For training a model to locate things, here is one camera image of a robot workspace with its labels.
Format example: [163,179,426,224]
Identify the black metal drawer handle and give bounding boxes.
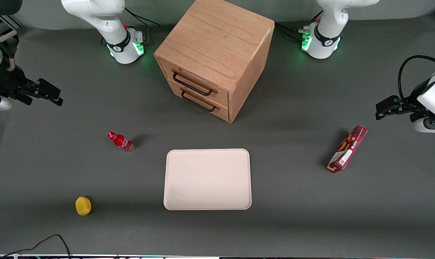
[181,90,217,113]
[172,72,214,97]

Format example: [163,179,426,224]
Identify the wooden drawer with black handle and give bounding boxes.
[158,58,230,109]
[166,79,230,122]

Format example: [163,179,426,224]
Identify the wooden two-drawer cabinet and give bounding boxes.
[154,0,275,124]

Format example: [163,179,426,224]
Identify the red cookie box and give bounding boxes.
[327,125,368,174]

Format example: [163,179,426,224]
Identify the red cola bottle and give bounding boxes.
[107,132,135,153]

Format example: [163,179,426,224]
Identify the yellow lemon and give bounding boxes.
[75,196,92,216]

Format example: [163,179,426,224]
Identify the beige plastic tray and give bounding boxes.
[163,149,252,210]

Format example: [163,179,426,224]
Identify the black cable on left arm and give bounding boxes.
[398,55,435,101]

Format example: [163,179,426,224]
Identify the white tube frame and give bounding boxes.
[0,30,18,44]

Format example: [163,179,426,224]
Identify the aluminium profile rail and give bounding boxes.
[0,14,24,30]

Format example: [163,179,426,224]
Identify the black cables at right arm base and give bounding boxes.
[124,7,161,45]

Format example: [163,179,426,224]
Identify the black cables at arm base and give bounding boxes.
[124,7,161,45]
[274,11,324,41]

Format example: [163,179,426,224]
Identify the black cables at left arm base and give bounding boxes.
[274,11,324,41]

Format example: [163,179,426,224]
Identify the black cable at table edge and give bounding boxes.
[3,234,72,258]

